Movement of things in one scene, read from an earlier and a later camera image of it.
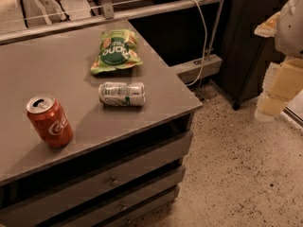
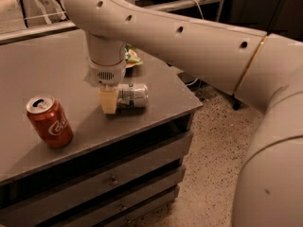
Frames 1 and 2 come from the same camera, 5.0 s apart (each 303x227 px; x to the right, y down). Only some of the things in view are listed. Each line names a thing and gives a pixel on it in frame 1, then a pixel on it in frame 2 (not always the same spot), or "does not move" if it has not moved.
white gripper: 291,28 -> 106,74
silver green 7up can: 122,94 does not move
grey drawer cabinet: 122,163 does not move
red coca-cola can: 50,120 does not move
